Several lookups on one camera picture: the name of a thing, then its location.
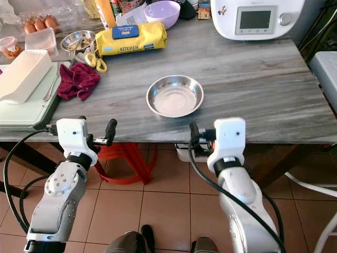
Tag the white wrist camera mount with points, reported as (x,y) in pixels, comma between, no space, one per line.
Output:
(71,136)
(229,139)

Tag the shallow steel plate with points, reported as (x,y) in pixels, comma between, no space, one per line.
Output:
(175,99)

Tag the red plastic stool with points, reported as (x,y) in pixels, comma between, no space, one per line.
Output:
(126,163)

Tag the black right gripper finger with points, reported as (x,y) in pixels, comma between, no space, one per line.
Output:
(196,134)

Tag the pale green cutting board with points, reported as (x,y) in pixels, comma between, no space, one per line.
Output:
(26,113)

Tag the yellow kitchen wipes pack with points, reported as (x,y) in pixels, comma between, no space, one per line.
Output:
(142,44)

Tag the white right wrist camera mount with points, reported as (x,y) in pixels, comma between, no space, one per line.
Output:
(229,139)

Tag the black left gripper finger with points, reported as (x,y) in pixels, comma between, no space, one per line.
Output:
(111,130)

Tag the brown egg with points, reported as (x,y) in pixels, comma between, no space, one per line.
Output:
(29,27)
(40,23)
(51,21)

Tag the white box under table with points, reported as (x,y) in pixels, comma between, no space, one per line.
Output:
(184,153)

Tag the white kitchen appliance with screen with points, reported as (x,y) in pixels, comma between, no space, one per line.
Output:
(268,29)

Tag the purple plastic bowl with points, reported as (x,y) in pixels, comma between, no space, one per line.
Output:
(162,11)

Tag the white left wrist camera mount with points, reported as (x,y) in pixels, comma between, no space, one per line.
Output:
(71,136)

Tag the clear plastic egg carton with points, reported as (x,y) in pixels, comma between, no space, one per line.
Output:
(63,11)

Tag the maroon cloth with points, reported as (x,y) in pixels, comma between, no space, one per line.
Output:
(79,81)

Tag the dark wooden table leg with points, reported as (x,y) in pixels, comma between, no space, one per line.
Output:
(31,158)

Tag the small jar with pink lid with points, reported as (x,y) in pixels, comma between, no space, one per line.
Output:
(9,47)

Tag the robot left leg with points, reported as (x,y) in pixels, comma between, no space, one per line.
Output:
(129,242)

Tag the steel fork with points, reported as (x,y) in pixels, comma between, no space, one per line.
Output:
(52,87)

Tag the long white plastic container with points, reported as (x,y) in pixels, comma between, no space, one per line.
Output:
(23,76)

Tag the robot leg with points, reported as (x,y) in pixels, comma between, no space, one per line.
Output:
(205,246)
(129,242)

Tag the robot right leg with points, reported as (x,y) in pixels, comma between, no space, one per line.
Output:
(205,246)

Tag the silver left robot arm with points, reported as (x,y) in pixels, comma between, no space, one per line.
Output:
(58,195)

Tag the small steel bowl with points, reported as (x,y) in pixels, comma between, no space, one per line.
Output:
(78,40)

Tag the clear square plastic container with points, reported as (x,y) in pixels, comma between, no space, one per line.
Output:
(41,41)

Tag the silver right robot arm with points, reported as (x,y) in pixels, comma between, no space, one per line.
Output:
(242,205)

